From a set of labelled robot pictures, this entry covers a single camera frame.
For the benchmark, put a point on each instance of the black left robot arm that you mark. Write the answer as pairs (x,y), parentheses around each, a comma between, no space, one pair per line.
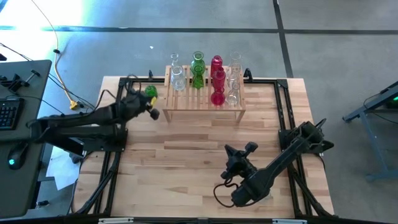
(81,124)

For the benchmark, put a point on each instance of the black keyboard and desk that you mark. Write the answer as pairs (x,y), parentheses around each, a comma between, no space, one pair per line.
(37,102)

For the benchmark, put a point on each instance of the green round embossed glass vase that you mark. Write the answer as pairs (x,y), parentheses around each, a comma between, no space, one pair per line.
(197,65)

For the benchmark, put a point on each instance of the wooden slatted shelf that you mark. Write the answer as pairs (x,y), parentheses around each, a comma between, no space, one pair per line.
(202,109)

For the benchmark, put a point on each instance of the black aluminium rig frame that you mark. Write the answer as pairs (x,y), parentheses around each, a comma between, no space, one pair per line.
(282,83)

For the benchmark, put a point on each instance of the black backlit keyboard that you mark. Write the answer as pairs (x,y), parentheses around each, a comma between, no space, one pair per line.
(9,113)

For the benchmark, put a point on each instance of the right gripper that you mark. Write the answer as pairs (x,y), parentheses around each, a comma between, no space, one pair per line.
(241,163)

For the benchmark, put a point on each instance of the black support bar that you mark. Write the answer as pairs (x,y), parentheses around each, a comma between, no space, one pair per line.
(70,146)

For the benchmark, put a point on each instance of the yellow tape tag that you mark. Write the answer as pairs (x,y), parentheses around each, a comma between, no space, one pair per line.
(153,101)

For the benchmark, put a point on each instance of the black table clamp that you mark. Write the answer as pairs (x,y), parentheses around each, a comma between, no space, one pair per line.
(247,74)
(150,74)

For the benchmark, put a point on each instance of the black computer mouse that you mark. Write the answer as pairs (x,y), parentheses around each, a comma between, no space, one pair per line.
(17,155)

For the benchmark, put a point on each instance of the clear twisted glass vase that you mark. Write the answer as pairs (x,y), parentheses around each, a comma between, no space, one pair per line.
(178,81)

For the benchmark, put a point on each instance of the small green ribbed vase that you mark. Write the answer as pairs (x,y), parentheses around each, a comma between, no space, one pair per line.
(151,91)

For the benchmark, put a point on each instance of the red ribbed glass vase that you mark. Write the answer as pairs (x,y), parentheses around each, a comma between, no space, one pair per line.
(217,98)
(216,61)
(219,81)

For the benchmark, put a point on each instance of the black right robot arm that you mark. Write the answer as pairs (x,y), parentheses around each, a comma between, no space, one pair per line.
(280,165)

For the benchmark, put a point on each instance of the grey metal table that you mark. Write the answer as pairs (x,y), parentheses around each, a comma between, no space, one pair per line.
(373,149)

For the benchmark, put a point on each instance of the black desk clamp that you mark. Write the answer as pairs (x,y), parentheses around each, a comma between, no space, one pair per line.
(15,82)

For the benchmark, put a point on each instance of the white paper sheet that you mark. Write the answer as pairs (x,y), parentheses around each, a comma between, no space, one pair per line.
(62,168)

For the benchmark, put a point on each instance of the white edge bracket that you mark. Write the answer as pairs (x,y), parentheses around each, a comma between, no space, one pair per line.
(289,221)
(115,221)

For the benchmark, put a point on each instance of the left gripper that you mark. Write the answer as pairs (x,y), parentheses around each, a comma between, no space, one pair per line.
(144,104)

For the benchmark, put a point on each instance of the clear bulbous ribbed glass vase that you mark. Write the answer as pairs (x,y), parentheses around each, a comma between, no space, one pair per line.
(174,59)

